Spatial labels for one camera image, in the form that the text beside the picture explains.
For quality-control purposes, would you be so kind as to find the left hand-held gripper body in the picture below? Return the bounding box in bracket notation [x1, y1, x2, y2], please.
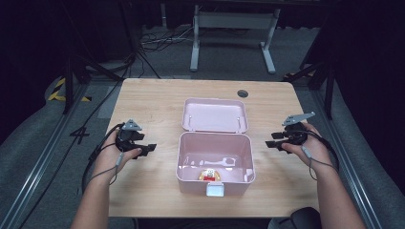
[115, 118, 146, 154]

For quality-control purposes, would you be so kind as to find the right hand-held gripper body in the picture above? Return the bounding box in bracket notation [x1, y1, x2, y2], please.
[281, 111, 317, 147]

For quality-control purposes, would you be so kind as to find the pink plastic box with lid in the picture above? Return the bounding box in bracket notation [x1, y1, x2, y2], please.
[175, 96, 257, 198]

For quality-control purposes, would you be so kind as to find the person's left hand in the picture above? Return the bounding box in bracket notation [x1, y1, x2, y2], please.
[93, 128, 143, 179]

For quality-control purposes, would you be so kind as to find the person's right hand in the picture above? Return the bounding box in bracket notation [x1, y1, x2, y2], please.
[281, 121, 334, 170]

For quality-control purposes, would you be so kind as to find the black tripod stand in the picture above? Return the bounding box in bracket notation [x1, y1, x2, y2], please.
[283, 60, 335, 121]
[62, 53, 126, 115]

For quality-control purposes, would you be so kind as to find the dark rounded seat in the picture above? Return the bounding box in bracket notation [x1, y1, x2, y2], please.
[288, 206, 323, 229]

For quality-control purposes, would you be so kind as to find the grey cable of left gripper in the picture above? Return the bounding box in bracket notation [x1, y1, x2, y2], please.
[91, 151, 125, 187]

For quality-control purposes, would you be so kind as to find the grey cable of gripper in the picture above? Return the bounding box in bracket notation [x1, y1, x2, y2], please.
[91, 151, 125, 187]
[301, 145, 340, 181]

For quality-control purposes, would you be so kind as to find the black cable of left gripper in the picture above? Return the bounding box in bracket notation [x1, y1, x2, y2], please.
[81, 122, 126, 194]

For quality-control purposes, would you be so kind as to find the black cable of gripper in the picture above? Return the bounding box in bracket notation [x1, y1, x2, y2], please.
[81, 122, 126, 194]
[306, 130, 341, 175]

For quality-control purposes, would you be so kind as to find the grey cable of right gripper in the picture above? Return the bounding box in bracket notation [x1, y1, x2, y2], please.
[301, 145, 340, 181]

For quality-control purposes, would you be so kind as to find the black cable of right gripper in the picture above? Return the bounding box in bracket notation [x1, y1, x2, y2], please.
[306, 130, 341, 175]

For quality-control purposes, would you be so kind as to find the grey metal floor rail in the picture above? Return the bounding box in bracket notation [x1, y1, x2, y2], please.
[309, 89, 383, 229]
[0, 83, 91, 229]

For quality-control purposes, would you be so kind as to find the bundle of floor cables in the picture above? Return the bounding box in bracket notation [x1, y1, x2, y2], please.
[139, 26, 196, 53]

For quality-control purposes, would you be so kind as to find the white metal desk frame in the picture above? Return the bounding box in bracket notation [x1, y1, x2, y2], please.
[189, 4, 282, 75]

